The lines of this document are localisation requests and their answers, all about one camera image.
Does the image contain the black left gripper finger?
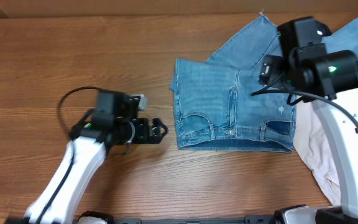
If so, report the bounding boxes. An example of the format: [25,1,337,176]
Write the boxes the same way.
[149,118,168,133]
[147,133,166,144]

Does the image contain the blue denim jeans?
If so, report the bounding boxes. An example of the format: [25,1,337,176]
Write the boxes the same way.
[169,11,358,153]

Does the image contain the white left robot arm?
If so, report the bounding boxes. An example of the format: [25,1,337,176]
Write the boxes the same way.
[5,88,168,223]

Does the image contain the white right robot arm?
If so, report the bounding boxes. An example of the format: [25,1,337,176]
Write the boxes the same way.
[260,17,358,223]

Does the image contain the beige cloth garment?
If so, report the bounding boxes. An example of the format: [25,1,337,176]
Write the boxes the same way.
[294,102,341,205]

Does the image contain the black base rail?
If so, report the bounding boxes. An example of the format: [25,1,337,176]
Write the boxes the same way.
[73,210,291,224]

